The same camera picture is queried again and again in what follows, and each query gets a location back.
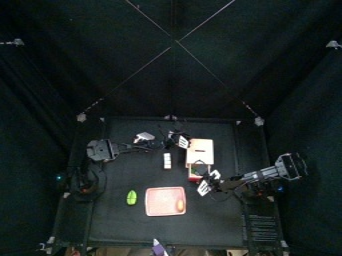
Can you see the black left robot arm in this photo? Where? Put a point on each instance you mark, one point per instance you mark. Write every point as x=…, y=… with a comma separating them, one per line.
x=107, y=149

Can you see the purple and white object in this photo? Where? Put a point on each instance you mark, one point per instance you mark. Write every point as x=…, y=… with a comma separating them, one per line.
x=158, y=249

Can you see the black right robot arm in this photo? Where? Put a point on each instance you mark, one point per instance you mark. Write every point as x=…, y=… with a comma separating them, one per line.
x=271, y=171

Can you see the wooden drawer with red front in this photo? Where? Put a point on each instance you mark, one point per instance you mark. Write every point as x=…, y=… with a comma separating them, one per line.
x=195, y=176

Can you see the grey ribbed panel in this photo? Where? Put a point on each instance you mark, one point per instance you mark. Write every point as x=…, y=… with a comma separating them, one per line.
x=262, y=228

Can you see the silver frame corner bracket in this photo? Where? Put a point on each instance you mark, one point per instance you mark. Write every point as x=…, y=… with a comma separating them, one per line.
x=18, y=42
x=259, y=121
x=80, y=117
x=334, y=44

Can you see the green toy vegetable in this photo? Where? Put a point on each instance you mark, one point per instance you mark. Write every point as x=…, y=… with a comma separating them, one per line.
x=131, y=197

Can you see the beige toy egg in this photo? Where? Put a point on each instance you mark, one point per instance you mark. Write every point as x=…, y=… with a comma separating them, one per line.
x=181, y=205

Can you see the green toy pea pod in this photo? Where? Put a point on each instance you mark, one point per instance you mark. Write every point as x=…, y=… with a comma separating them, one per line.
x=194, y=170

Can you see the pink plastic tray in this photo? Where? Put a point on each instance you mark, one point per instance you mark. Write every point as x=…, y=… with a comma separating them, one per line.
x=162, y=201

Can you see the white rectangular block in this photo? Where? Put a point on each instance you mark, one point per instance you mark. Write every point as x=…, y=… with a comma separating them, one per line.
x=167, y=160

